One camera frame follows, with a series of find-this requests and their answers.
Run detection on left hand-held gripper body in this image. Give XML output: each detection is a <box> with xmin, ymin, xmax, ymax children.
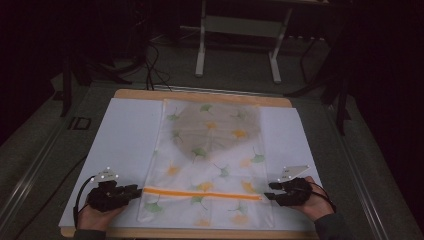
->
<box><xmin>86</xmin><ymin>167</ymin><xmax>129</xmax><ymax>213</ymax></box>

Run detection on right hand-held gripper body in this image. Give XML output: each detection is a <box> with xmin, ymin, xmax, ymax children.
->
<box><xmin>279</xmin><ymin>163</ymin><xmax>314</xmax><ymax>207</ymax></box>

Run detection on leaf print mesh laundry bag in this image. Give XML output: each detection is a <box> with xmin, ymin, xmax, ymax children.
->
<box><xmin>136</xmin><ymin>98</ymin><xmax>275</xmax><ymax>230</ymax></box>

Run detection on white board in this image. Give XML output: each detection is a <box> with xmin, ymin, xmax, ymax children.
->
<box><xmin>58</xmin><ymin>97</ymin><xmax>336</xmax><ymax>232</ymax></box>

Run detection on black metal stand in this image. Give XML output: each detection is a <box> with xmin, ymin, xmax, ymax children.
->
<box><xmin>285</xmin><ymin>31</ymin><xmax>355</xmax><ymax>137</ymax></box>
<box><xmin>59</xmin><ymin>53</ymin><xmax>134</xmax><ymax>118</ymax></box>

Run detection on white metal stand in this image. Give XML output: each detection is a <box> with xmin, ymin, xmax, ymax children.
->
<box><xmin>194</xmin><ymin>0</ymin><xmax>295</xmax><ymax>85</ymax></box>

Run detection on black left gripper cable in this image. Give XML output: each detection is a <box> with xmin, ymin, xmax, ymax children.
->
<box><xmin>72</xmin><ymin>175</ymin><xmax>97</xmax><ymax>230</ymax></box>

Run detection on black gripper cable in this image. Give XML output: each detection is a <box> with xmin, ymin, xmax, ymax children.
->
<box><xmin>309</xmin><ymin>181</ymin><xmax>338</xmax><ymax>214</ymax></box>
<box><xmin>72</xmin><ymin>175</ymin><xmax>97</xmax><ymax>230</ymax></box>

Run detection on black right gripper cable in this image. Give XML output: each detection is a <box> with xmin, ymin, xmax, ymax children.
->
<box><xmin>309</xmin><ymin>181</ymin><xmax>338</xmax><ymax>214</ymax></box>

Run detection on black floor cable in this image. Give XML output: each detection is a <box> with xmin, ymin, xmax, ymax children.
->
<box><xmin>12</xmin><ymin>155</ymin><xmax>88</xmax><ymax>240</ymax></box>

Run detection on metal floor rail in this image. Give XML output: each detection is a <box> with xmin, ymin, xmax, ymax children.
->
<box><xmin>0</xmin><ymin>113</ymin><xmax>78</xmax><ymax>223</ymax></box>
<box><xmin>323</xmin><ymin>102</ymin><xmax>392</xmax><ymax>240</ymax></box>

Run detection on black floor bracket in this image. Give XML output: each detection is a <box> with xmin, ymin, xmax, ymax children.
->
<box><xmin>67</xmin><ymin>116</ymin><xmax>92</xmax><ymax>131</ymax></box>

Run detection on black floor cables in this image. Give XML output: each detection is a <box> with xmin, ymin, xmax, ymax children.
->
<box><xmin>142</xmin><ymin>42</ymin><xmax>174</xmax><ymax>92</ymax></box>

